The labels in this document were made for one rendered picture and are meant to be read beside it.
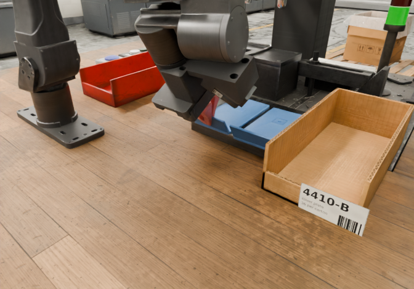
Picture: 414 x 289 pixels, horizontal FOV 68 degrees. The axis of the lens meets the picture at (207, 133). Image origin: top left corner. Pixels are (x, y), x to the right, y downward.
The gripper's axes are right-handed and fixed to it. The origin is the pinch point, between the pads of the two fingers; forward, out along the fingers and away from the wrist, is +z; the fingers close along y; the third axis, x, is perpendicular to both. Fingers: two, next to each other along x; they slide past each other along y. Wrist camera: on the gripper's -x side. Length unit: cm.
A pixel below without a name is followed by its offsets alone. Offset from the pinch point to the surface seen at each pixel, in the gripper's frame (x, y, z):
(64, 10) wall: 627, 246, 223
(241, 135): -6.8, -0.5, 0.2
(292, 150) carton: -14.2, 1.1, 2.2
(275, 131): -9.5, 4.2, 3.9
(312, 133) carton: -14.4, 7.1, 5.6
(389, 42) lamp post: -17.2, 39.2, 13.3
